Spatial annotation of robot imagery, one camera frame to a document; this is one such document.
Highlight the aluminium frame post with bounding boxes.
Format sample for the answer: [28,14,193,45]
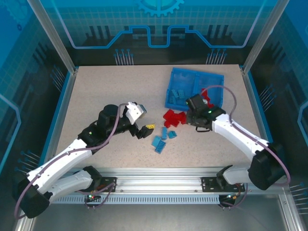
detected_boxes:
[26,0,79,74]
[240,0,291,73]

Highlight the slotted grey cable duct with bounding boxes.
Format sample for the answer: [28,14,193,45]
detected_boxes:
[51,194,221,205]

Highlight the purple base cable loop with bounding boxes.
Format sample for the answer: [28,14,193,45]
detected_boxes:
[77,181,117,210]
[220,182,252,210]

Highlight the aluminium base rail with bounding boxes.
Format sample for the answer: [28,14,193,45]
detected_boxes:
[51,167,288,197]

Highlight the blue two-by-four lego brick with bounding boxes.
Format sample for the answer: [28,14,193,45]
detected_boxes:
[155,141,167,154]

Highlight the blue divided plastic container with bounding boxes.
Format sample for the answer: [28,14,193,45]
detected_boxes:
[164,67,225,113]

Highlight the printed blue acrylic panel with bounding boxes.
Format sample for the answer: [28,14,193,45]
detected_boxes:
[39,0,272,65]

